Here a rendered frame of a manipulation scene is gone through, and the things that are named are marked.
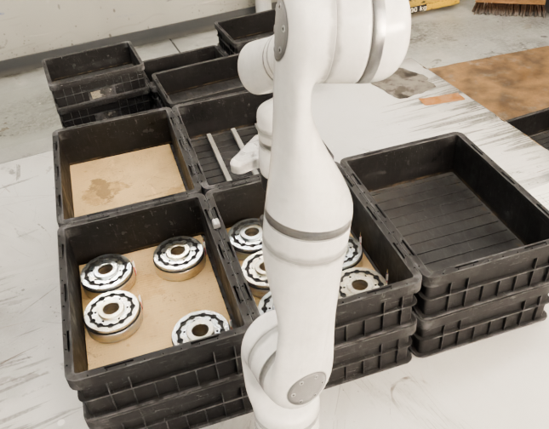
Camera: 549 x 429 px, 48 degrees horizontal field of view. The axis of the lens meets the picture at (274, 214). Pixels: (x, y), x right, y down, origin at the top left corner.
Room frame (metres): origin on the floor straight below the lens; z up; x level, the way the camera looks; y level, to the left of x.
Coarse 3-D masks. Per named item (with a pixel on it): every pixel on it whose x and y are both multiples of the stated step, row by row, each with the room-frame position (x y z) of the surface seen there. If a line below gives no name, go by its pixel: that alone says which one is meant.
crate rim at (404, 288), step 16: (208, 192) 1.03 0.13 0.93; (352, 192) 0.99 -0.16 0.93; (368, 208) 0.94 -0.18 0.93; (384, 224) 0.88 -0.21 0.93; (224, 240) 0.87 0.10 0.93; (400, 256) 0.79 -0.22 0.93; (240, 272) 0.78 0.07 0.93; (416, 272) 0.74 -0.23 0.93; (240, 288) 0.75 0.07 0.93; (384, 288) 0.72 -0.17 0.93; (400, 288) 0.71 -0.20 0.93; (416, 288) 0.72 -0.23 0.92; (352, 304) 0.69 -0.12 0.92; (368, 304) 0.70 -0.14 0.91
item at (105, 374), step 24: (96, 216) 0.98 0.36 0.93; (120, 216) 0.98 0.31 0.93; (216, 240) 0.88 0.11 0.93; (240, 312) 0.69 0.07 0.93; (216, 336) 0.64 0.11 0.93; (240, 336) 0.64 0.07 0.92; (72, 360) 0.62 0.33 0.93; (144, 360) 0.61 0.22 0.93; (168, 360) 0.61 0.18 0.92; (72, 384) 0.58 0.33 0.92; (96, 384) 0.59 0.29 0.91
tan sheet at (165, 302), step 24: (144, 264) 0.94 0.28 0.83; (144, 288) 0.87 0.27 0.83; (168, 288) 0.86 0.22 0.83; (192, 288) 0.86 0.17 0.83; (216, 288) 0.85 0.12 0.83; (144, 312) 0.80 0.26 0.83; (168, 312) 0.80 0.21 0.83; (144, 336) 0.74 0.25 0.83; (168, 336) 0.74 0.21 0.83; (96, 360) 0.70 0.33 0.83; (120, 360) 0.69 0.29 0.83
